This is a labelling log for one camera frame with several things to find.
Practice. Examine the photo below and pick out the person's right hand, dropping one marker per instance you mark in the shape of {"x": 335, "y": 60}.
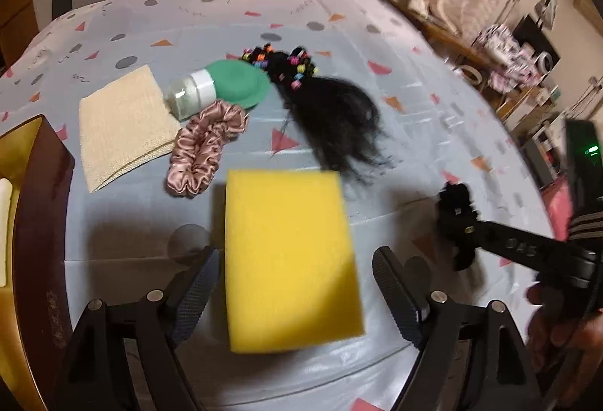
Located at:
{"x": 556, "y": 331}

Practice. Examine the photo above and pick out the wooden side table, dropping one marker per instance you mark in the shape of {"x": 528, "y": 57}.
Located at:
{"x": 447, "y": 39}

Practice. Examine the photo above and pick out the white sponge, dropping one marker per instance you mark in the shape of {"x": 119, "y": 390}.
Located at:
{"x": 4, "y": 227}

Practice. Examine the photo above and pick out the white round device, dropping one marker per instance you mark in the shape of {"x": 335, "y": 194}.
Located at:
{"x": 546, "y": 61}

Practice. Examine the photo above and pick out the black scrunchie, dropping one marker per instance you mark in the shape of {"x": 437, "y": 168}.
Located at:
{"x": 459, "y": 192}

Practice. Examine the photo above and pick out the black wig with colourful beads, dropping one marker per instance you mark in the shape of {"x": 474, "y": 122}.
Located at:
{"x": 329, "y": 114}

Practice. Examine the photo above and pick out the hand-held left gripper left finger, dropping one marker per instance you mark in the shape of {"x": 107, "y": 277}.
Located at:
{"x": 193, "y": 293}

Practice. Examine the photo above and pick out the patterned white tablecloth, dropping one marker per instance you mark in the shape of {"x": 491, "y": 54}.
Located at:
{"x": 329, "y": 39}

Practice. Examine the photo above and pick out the pile of patterned clothes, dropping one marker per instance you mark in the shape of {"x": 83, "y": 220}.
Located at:
{"x": 504, "y": 46}

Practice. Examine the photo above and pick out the gold tin box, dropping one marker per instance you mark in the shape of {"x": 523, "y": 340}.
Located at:
{"x": 42, "y": 227}

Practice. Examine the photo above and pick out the yellow sponge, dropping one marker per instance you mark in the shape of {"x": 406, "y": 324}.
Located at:
{"x": 287, "y": 260}

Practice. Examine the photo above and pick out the beige cloth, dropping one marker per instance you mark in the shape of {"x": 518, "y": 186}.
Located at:
{"x": 122, "y": 123}

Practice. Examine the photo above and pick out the black monitor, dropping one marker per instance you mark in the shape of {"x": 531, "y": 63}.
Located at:
{"x": 532, "y": 34}

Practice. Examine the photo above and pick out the pink cloth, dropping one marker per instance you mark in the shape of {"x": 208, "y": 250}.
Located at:
{"x": 558, "y": 208}

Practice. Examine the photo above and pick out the wooden wardrobe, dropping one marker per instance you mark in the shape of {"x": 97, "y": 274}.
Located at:
{"x": 16, "y": 6}

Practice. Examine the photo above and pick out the green powder puff jar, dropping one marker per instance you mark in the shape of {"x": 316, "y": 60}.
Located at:
{"x": 235, "y": 83}

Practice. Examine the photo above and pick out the pink satin scrunchie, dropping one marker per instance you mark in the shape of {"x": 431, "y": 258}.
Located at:
{"x": 188, "y": 156}

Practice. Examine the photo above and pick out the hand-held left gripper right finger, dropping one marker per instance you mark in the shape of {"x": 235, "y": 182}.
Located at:
{"x": 400, "y": 298}

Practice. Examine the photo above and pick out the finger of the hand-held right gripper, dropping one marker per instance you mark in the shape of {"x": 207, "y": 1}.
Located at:
{"x": 518, "y": 246}

